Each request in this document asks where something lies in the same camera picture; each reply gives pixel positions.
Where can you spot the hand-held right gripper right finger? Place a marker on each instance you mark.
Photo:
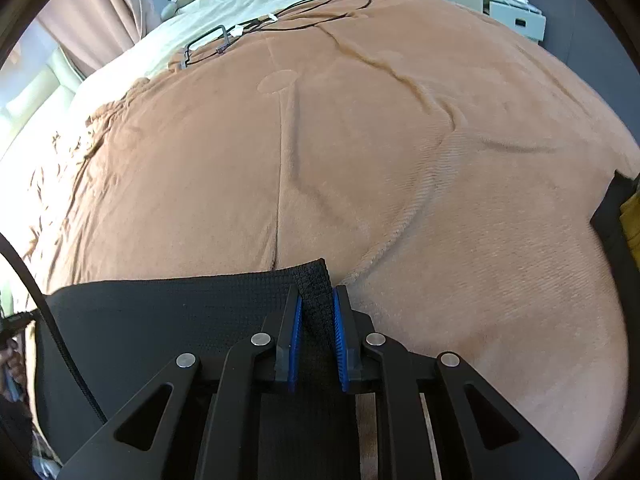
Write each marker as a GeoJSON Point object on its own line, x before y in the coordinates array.
{"type": "Point", "coordinates": [340, 340]}

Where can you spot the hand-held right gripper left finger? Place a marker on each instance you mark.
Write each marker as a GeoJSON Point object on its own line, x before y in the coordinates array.
{"type": "Point", "coordinates": [296, 340]}

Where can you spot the black shirt with patterned trim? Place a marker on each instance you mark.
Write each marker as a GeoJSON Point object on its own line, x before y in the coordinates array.
{"type": "Point", "coordinates": [150, 310]}

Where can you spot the stack of folded clothes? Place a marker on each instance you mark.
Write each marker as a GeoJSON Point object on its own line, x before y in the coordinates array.
{"type": "Point", "coordinates": [612, 240]}

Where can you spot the person's left hand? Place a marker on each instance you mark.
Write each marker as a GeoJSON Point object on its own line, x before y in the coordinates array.
{"type": "Point", "coordinates": [12, 370]}

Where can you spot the brown blanket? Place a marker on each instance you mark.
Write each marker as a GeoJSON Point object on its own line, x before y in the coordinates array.
{"type": "Point", "coordinates": [400, 160]}

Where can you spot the cream headboard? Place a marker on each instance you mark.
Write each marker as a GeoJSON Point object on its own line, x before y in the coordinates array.
{"type": "Point", "coordinates": [45, 85]}

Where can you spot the cream quilt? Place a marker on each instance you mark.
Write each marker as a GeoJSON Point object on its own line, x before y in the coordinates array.
{"type": "Point", "coordinates": [150, 45]}

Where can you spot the pink curtain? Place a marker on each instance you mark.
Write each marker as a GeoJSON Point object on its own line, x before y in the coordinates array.
{"type": "Point", "coordinates": [100, 15]}

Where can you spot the white nightstand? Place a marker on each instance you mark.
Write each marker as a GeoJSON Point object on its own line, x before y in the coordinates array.
{"type": "Point", "coordinates": [515, 15]}

